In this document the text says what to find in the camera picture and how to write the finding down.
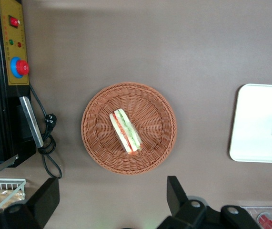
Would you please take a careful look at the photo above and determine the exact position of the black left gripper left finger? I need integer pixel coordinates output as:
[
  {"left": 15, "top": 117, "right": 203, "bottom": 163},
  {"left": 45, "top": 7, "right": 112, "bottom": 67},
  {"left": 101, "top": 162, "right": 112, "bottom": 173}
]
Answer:
[{"left": 0, "top": 177, "right": 60, "bottom": 229}]

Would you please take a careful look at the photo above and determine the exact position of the red drink can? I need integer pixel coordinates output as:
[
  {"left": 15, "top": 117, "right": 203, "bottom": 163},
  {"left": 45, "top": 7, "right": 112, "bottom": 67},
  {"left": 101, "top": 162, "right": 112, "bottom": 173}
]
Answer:
[{"left": 257, "top": 212, "right": 272, "bottom": 228}]

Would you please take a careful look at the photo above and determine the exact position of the silver metal bar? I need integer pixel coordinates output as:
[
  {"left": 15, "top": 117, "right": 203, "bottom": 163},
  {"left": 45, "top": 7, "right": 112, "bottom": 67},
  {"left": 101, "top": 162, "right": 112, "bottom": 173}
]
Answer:
[
  {"left": 19, "top": 96, "right": 44, "bottom": 148},
  {"left": 0, "top": 154, "right": 19, "bottom": 181}
]

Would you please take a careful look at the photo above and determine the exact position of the white wire rack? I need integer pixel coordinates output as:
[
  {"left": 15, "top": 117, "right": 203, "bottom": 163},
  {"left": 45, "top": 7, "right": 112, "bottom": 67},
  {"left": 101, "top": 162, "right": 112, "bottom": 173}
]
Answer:
[{"left": 0, "top": 178, "right": 27, "bottom": 219}]

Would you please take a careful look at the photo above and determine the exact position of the red emergency stop button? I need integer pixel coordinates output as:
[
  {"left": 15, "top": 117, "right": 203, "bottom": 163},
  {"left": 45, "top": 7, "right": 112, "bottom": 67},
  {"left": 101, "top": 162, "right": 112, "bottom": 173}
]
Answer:
[{"left": 10, "top": 56, "right": 30, "bottom": 79}]

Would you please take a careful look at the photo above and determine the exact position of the clear bag of brown snacks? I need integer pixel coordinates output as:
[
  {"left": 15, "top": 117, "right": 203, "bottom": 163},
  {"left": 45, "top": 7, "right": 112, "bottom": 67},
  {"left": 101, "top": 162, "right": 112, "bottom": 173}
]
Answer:
[{"left": 0, "top": 189, "right": 25, "bottom": 211}]

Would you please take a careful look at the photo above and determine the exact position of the brown round wicker basket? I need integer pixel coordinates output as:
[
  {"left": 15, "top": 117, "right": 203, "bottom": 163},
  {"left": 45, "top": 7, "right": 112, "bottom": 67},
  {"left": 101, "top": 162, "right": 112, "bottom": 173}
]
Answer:
[{"left": 81, "top": 82, "right": 177, "bottom": 176}]

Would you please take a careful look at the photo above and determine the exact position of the yellow control panel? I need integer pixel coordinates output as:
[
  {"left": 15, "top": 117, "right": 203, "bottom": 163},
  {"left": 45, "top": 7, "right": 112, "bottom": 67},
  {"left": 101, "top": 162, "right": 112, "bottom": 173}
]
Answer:
[{"left": 0, "top": 0, "right": 30, "bottom": 86}]

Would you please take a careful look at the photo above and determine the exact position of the triangle sandwich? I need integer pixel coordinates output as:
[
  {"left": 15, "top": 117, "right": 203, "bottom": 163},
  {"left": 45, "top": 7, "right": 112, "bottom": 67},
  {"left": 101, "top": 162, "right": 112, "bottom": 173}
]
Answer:
[{"left": 109, "top": 108, "right": 142, "bottom": 156}]

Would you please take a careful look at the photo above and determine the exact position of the black power cable with plug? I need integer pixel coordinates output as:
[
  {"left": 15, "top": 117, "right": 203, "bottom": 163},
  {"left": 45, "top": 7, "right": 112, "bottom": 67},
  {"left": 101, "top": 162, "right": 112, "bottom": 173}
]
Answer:
[{"left": 30, "top": 84, "right": 63, "bottom": 178}]

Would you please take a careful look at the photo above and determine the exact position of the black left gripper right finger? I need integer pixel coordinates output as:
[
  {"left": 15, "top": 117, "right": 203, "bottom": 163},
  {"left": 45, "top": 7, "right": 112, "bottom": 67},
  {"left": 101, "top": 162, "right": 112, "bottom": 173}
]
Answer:
[{"left": 157, "top": 176, "right": 208, "bottom": 229}]

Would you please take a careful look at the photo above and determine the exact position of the red rocker switch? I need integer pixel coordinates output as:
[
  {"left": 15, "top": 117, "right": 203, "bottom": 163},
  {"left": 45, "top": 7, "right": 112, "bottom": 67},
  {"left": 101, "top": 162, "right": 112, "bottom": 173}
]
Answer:
[{"left": 9, "top": 16, "right": 21, "bottom": 28}]

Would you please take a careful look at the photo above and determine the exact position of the white plastic tray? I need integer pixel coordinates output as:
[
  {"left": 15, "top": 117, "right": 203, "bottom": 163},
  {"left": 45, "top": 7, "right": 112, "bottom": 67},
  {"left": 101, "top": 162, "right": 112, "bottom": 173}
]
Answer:
[{"left": 229, "top": 83, "right": 272, "bottom": 164}]

